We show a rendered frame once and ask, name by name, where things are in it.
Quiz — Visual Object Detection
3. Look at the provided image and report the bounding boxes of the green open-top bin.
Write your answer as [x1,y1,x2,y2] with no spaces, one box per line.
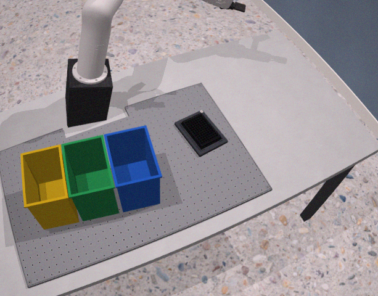
[61,135,119,221]

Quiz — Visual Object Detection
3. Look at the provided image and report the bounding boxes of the yellow open-top bin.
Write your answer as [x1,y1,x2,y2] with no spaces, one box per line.
[20,145,79,229]

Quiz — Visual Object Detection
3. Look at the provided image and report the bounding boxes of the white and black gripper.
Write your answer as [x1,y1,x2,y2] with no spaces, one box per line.
[202,0,246,12]

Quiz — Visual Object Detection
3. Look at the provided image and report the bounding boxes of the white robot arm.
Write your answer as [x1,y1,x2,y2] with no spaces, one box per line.
[72,0,123,84]

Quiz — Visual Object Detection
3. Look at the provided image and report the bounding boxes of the blue open-top bin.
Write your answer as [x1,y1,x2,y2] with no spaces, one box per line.
[104,126,162,212]

